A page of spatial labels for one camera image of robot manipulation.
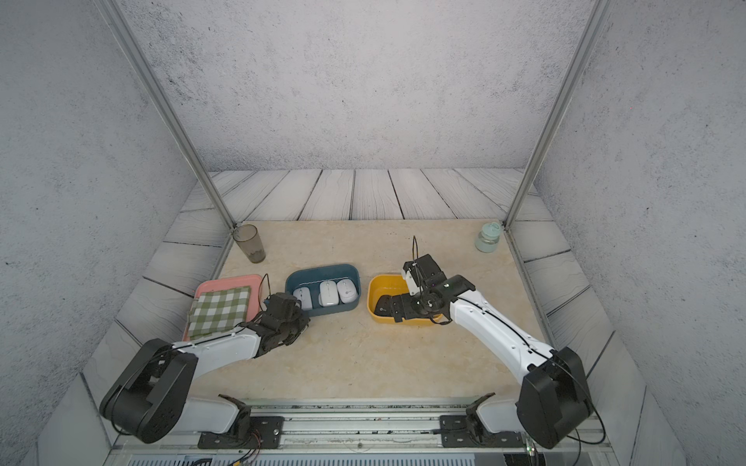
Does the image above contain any yellow storage box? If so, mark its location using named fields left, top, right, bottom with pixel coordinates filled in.
left=366, top=274, right=409, bottom=324

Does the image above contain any small white mouse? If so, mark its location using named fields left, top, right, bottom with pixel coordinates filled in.
left=293, top=287, right=313, bottom=312

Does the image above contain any long white mouse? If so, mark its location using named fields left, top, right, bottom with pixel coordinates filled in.
left=319, top=280, right=340, bottom=308

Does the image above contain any white mouse with grey line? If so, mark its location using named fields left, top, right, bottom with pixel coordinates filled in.
left=336, top=279, right=359, bottom=304

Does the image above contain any black mouse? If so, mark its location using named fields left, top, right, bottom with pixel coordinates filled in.
left=373, top=295, right=392, bottom=318

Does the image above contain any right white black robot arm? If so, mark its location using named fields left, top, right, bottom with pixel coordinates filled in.
left=373, top=254, right=596, bottom=449

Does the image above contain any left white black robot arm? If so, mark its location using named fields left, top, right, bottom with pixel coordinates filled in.
left=99, top=292, right=310, bottom=448

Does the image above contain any pink tray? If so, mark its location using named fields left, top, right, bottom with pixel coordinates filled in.
left=192, top=275, right=262, bottom=320

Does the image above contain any pale green glass jar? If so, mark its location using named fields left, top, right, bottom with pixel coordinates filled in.
left=475, top=223, right=502, bottom=254

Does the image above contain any green checkered cloth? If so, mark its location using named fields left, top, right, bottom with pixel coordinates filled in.
left=186, top=285, right=252, bottom=340

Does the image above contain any brown translucent cup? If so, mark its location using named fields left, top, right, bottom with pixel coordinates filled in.
left=231, top=223, right=266, bottom=263

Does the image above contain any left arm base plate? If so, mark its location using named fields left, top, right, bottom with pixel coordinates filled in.
left=197, top=416, right=285, bottom=450

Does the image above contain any aluminium rail frame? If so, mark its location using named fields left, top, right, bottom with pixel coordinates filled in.
left=103, top=398, right=619, bottom=466

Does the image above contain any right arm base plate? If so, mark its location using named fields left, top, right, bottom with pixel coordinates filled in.
left=433, top=415, right=525, bottom=449

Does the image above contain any right aluminium corner post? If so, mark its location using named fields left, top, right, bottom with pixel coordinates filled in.
left=503, top=0, right=612, bottom=230

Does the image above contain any aluminium corner post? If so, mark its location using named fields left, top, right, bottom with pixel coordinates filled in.
left=503, top=0, right=612, bottom=230
left=95, top=0, right=237, bottom=231

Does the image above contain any left aluminium corner post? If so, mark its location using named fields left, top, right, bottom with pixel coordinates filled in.
left=95, top=0, right=237, bottom=231

